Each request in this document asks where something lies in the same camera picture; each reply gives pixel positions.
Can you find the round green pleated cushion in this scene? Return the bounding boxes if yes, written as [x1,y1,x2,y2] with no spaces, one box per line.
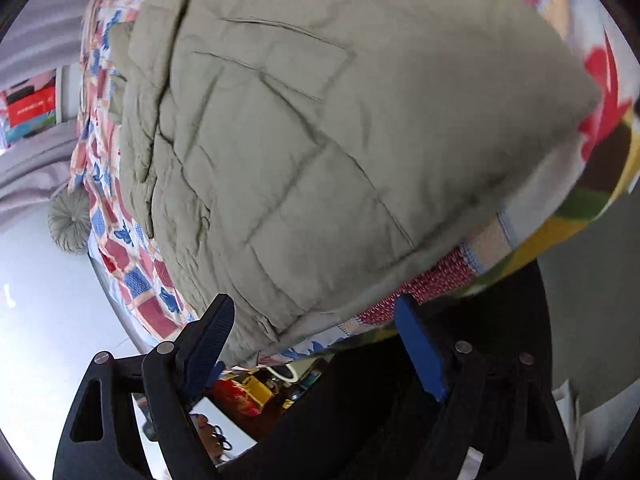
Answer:
[47,187,94,257]

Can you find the leaf print checked quilt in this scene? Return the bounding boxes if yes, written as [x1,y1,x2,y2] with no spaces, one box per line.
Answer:
[67,0,640,367]

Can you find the white paper sheets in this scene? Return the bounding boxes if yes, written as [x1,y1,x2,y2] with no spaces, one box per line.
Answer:
[551,379,585,463]

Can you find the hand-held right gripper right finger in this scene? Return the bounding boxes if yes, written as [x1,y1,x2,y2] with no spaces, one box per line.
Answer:
[395,294,586,480]

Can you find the white window sill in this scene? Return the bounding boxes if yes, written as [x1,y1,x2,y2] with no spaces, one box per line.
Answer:
[54,62,83,126]

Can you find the khaki puffer jacket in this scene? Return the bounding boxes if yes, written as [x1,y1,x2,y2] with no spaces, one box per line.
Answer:
[107,0,603,368]

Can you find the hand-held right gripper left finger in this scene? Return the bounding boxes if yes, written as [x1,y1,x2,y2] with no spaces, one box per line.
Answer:
[52,294,236,480]

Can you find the pink case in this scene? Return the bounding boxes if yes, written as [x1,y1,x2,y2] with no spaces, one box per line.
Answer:
[4,72,55,92]

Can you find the red box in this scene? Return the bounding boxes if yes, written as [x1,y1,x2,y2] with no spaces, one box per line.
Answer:
[7,86,57,129]

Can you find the colourful printed box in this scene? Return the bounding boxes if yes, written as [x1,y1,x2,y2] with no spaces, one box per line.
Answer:
[0,122,62,145]

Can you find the wide grey curtain panel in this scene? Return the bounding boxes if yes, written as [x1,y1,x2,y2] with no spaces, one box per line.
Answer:
[0,0,117,82]

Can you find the narrow grey curtain panel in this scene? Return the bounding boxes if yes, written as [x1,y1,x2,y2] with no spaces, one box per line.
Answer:
[0,120,87,213]

